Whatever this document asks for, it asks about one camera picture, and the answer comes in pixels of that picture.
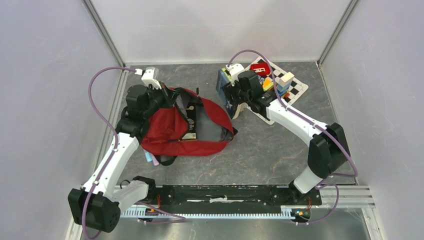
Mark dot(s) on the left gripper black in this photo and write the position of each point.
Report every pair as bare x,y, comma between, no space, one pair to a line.
168,95

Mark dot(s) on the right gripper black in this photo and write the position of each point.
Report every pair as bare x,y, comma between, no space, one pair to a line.
229,90

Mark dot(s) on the black book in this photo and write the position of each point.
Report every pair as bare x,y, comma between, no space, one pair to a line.
190,115

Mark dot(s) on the red backpack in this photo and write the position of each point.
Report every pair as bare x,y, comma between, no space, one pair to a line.
167,126

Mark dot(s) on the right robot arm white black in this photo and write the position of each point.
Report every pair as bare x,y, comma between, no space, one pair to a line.
327,144

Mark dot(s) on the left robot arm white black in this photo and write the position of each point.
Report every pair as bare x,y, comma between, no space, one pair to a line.
97,204

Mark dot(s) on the blue book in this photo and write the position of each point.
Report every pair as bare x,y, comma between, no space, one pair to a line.
223,79

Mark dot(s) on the yellow green toy block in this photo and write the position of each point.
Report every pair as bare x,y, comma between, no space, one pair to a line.
267,84

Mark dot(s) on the red toy block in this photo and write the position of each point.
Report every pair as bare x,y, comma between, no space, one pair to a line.
261,68

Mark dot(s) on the checkered play mat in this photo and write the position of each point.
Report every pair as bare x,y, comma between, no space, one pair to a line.
296,89

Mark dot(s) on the white blue block tower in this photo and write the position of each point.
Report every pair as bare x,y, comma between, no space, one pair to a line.
283,83

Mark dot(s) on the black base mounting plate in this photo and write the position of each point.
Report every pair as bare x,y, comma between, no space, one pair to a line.
229,199

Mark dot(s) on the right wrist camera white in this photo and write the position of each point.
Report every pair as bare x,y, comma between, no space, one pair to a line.
233,70

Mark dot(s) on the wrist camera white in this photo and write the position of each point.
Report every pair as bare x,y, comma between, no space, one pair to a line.
149,77
233,70

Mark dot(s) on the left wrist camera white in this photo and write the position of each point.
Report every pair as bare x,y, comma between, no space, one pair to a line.
149,77

